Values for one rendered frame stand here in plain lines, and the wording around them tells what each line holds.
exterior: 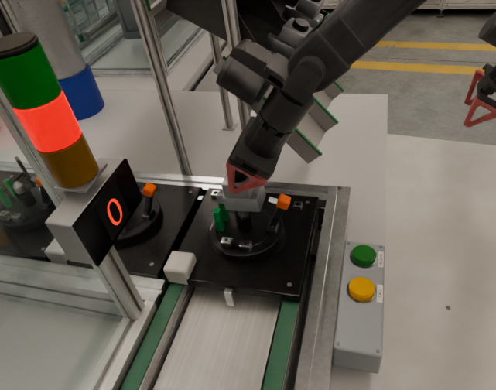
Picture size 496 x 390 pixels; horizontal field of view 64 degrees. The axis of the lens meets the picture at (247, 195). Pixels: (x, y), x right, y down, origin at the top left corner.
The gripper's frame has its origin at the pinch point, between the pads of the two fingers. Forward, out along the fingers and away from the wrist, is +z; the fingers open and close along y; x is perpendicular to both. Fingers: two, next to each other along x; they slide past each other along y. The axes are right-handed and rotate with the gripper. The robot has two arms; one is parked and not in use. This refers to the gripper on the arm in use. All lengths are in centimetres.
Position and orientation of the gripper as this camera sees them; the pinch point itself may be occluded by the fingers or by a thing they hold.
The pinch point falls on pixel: (237, 179)
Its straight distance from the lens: 66.8
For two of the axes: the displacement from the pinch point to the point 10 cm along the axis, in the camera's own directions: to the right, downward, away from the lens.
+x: 8.7, 4.8, 1.2
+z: -4.1, 5.7, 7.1
